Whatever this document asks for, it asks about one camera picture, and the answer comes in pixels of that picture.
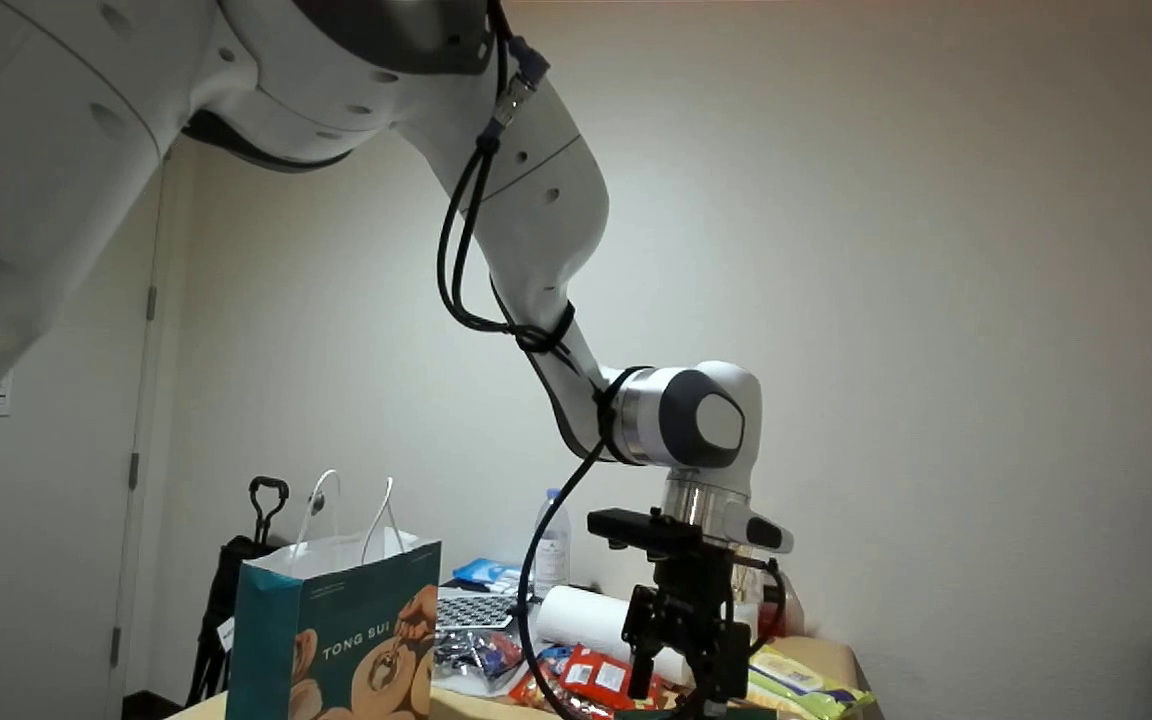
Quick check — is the black luggage trolley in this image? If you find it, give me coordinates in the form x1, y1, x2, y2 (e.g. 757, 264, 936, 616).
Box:
186, 477, 287, 702

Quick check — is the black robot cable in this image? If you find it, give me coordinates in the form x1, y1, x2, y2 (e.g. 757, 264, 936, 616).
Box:
432, 0, 646, 720

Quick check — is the white paper towel roll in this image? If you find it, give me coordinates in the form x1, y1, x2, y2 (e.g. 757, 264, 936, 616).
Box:
528, 579, 697, 686

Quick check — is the blue tissue box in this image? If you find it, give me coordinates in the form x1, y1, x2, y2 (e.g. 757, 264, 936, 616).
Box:
451, 555, 519, 595

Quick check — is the yellow green packet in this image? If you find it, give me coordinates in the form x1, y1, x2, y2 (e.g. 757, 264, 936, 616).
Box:
748, 648, 875, 720

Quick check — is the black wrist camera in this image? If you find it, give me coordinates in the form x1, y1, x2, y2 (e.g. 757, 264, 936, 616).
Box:
587, 506, 792, 553

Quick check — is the clear plastic water bottle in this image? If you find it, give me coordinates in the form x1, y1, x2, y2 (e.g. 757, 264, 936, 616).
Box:
533, 487, 573, 595

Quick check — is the teal paper carry bag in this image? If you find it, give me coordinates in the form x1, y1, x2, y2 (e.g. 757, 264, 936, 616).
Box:
223, 473, 438, 720

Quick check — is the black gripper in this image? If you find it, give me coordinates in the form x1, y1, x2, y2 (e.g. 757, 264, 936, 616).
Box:
621, 542, 748, 702

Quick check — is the red snack packet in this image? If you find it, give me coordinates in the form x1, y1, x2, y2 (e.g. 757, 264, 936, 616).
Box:
509, 643, 671, 720

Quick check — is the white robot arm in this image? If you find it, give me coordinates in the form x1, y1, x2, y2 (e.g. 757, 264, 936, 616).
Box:
0, 0, 778, 716

